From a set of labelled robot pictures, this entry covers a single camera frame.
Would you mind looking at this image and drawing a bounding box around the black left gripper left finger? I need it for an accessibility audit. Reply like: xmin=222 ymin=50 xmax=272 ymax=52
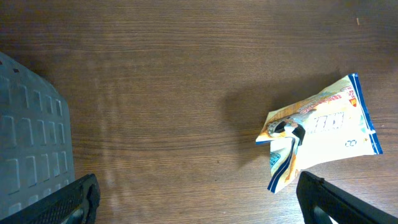
xmin=1 ymin=174 xmax=100 ymax=224

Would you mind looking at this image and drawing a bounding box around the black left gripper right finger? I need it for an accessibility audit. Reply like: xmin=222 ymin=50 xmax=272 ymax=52
xmin=296 ymin=171 xmax=397 ymax=224

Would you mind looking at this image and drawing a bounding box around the yellow blue snack bag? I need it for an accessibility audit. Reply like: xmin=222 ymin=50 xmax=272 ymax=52
xmin=256 ymin=73 xmax=382 ymax=194

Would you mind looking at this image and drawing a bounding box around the grey plastic mesh basket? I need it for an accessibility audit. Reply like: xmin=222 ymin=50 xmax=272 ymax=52
xmin=0 ymin=54 xmax=75 ymax=218

